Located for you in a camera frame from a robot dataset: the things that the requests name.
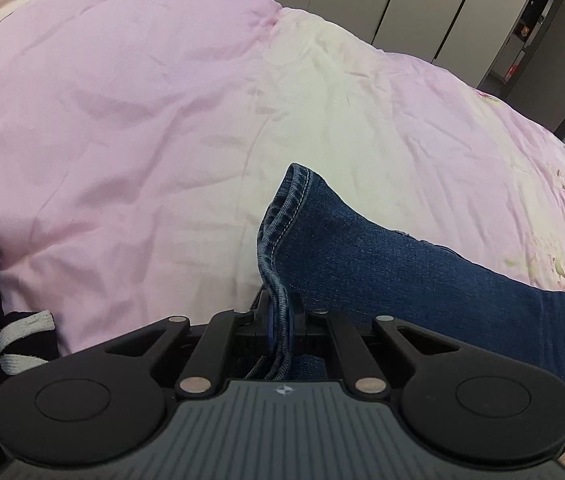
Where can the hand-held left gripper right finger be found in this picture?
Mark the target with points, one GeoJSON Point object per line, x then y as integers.
{"type": "Point", "coordinates": [293, 312]}

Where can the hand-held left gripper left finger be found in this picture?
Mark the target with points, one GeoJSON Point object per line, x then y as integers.
{"type": "Point", "coordinates": [269, 327]}

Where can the blue denim pants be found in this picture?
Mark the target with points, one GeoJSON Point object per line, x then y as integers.
{"type": "Point", "coordinates": [387, 280]}

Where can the pink floral blanket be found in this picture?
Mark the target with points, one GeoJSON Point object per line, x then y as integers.
{"type": "Point", "coordinates": [137, 110]}

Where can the beige wardrobe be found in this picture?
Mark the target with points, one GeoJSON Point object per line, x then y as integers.
{"type": "Point", "coordinates": [412, 5]}

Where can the dark hallway cabinet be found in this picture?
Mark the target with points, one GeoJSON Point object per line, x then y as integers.
{"type": "Point", "coordinates": [532, 30]}

